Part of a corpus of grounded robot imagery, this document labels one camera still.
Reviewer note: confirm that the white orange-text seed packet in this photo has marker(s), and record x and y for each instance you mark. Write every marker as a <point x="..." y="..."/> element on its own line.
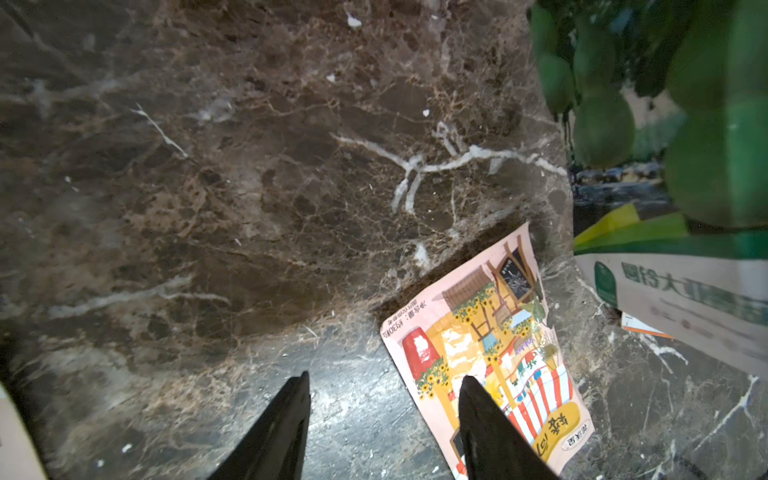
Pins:
<point x="488" y="319"/>

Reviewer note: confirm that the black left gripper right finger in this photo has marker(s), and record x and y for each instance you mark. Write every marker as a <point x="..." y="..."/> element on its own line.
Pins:
<point x="493" y="447"/>

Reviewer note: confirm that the green pea seed packet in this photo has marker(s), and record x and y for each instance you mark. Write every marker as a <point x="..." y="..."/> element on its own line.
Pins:
<point x="664" y="111"/>

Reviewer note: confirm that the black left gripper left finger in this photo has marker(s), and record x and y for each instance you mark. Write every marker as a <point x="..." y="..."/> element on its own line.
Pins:
<point x="274" y="447"/>

